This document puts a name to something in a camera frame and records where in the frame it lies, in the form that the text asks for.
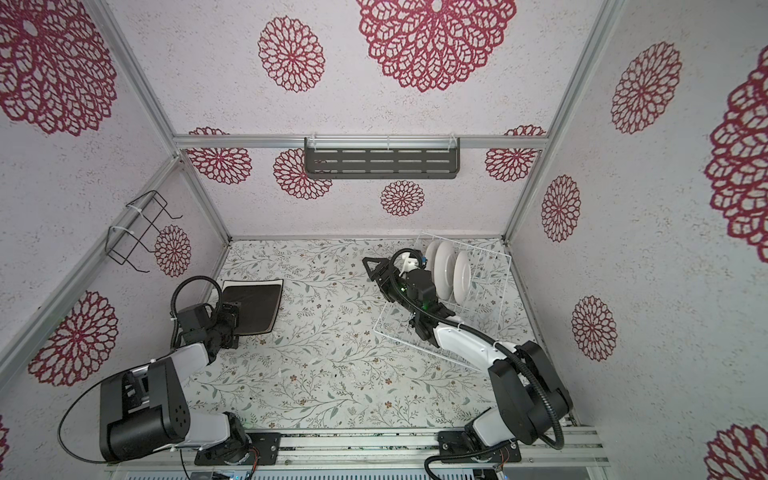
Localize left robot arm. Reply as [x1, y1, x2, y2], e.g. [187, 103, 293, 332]
[99, 302, 252, 465]

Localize black wire wall basket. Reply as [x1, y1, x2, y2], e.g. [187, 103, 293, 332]
[103, 190, 182, 274]

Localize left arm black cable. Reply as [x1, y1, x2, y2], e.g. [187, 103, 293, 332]
[57, 275, 224, 464]

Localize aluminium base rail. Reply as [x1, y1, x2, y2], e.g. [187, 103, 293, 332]
[120, 426, 610, 474]

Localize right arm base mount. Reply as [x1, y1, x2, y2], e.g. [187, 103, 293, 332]
[437, 430, 522, 464]

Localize dark grey wall shelf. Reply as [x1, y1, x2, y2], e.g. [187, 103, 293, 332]
[303, 137, 461, 180]

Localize white square plate black rim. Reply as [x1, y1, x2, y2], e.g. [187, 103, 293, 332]
[218, 278, 285, 337]

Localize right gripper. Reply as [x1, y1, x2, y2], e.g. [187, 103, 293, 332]
[367, 257, 423, 322]

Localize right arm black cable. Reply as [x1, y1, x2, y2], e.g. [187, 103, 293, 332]
[386, 247, 566, 480]

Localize white wire dish rack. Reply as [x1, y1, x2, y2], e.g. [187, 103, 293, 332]
[362, 233, 517, 372]

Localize white round plate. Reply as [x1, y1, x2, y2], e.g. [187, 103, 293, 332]
[425, 240, 442, 284]
[433, 241, 456, 300]
[453, 251, 472, 305]

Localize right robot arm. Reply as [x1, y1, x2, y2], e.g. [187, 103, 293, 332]
[362, 249, 573, 450]

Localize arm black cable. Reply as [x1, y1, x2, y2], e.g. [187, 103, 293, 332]
[386, 247, 566, 480]
[57, 275, 224, 464]

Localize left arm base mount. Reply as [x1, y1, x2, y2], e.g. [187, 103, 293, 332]
[194, 433, 282, 467]

